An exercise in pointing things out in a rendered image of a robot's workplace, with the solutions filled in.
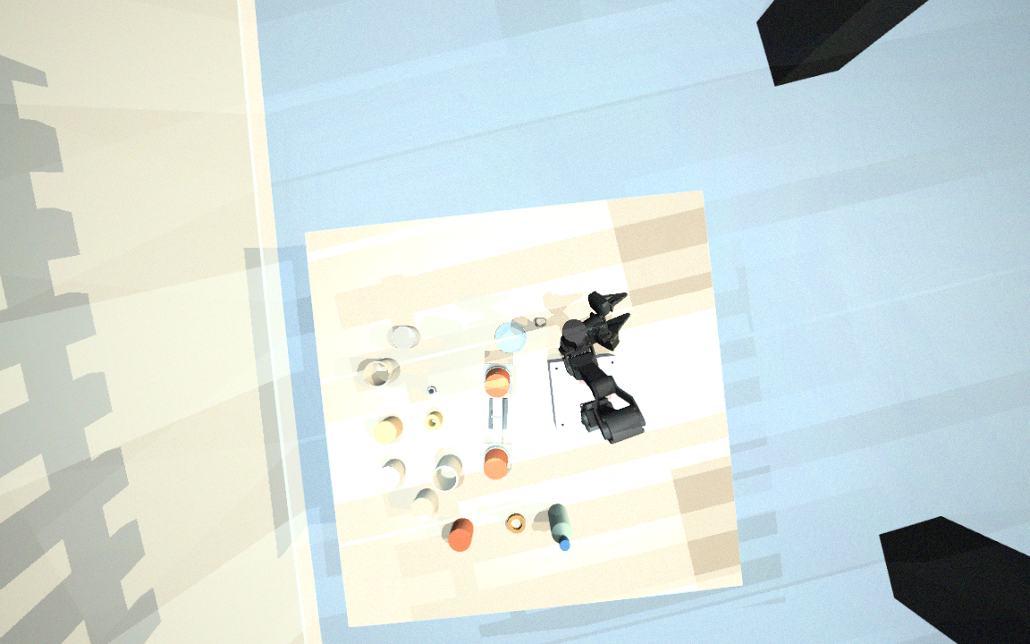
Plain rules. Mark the orange ring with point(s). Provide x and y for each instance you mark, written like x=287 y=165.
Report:
x=517 y=516

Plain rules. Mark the tan cylinder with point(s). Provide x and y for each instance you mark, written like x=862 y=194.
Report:
x=388 y=430

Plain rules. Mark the brown cylinder with orange top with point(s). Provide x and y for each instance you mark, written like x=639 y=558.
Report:
x=461 y=534

